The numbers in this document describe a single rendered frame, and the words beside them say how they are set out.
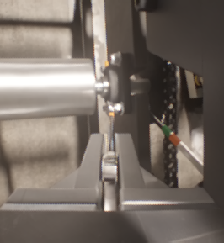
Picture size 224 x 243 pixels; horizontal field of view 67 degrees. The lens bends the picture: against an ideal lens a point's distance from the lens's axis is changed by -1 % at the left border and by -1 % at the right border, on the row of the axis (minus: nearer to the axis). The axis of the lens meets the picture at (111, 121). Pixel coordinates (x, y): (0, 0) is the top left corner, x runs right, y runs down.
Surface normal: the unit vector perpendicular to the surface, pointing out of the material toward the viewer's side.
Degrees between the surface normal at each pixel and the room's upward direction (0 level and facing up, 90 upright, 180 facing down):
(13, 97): 20
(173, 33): 90
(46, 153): 0
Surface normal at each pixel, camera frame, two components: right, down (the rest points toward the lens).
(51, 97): 0.25, 0.40
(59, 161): 0.25, 0.07
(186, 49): -0.97, 0.07
